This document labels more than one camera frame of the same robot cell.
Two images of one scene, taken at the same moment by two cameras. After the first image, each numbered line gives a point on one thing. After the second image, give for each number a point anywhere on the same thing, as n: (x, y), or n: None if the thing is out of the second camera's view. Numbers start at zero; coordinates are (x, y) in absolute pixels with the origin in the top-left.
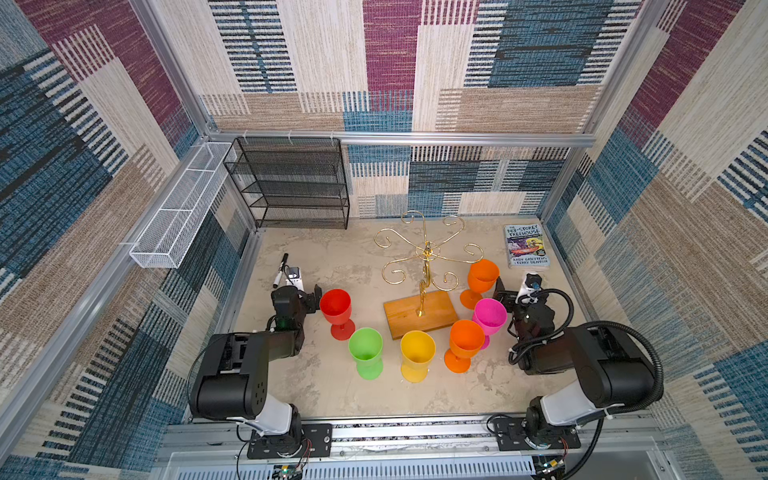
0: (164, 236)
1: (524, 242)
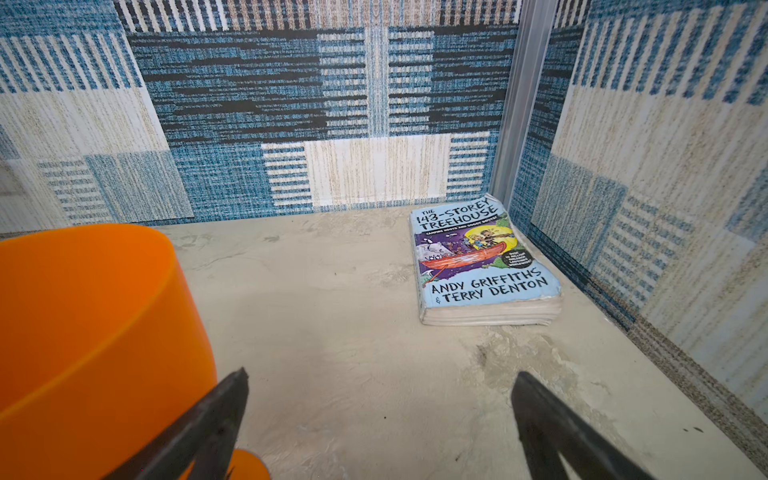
0: None
1: (472, 268)
